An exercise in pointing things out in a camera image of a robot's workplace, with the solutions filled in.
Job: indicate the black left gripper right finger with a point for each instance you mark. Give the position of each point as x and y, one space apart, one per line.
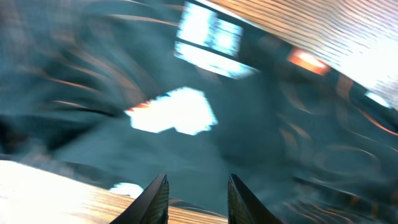
244 207

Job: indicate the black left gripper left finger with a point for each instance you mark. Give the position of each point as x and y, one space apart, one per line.
151 207

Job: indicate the black shirt with orange lines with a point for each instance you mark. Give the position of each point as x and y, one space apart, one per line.
112 93

